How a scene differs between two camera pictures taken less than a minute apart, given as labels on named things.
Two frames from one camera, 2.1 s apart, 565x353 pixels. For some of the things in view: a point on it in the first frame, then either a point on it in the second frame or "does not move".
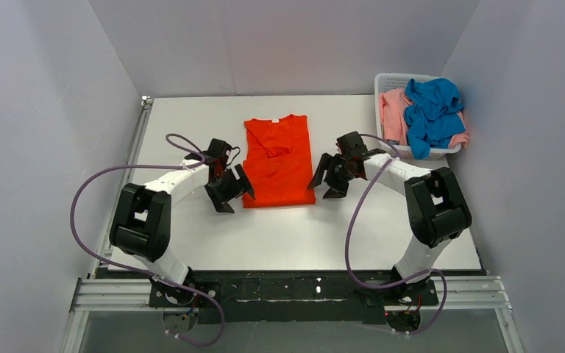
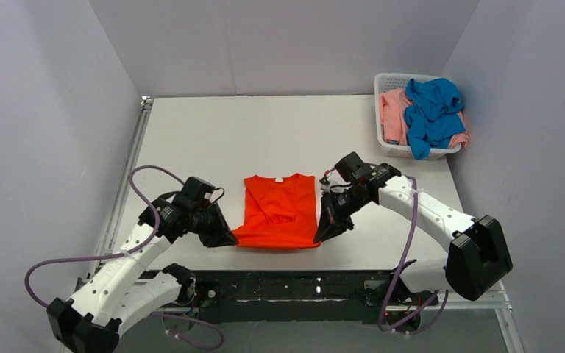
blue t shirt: x=433 y=116 does not move
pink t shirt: x=394 y=126 does not move
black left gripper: x=226 y=187 to x=212 y=223
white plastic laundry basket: x=388 y=80 does not move
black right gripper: x=336 y=169 to x=332 y=211
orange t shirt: x=279 y=167 to x=279 y=212
